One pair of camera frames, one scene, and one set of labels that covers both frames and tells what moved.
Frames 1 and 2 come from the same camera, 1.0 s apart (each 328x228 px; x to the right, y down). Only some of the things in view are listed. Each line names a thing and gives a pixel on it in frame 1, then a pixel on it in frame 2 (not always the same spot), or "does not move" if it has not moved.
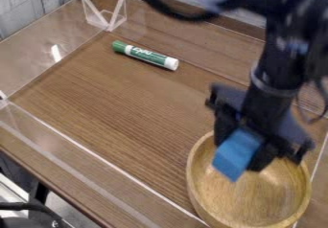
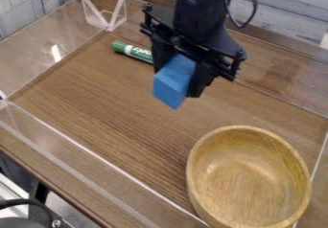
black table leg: x=41 y=193 does not move
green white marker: x=144 y=55 does not move
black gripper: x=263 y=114 -> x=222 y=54
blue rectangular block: x=235 y=152 -> x=171 y=80
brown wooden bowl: x=266 y=198 does not move
